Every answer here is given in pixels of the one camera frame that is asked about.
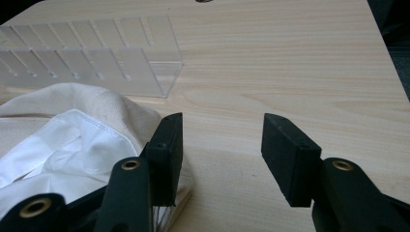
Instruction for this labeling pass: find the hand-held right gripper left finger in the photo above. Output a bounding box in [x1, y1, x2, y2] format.
[94, 112, 184, 232]

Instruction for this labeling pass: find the beige cloth bag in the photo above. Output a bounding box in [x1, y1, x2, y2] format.
[0, 82, 194, 232]

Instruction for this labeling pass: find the clear acrylic slotted rack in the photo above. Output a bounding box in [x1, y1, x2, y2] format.
[0, 14, 184, 99]

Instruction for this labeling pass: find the white cloth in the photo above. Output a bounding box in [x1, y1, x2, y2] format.
[0, 108, 139, 220]

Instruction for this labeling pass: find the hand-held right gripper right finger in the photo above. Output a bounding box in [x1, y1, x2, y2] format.
[260, 112, 410, 232]

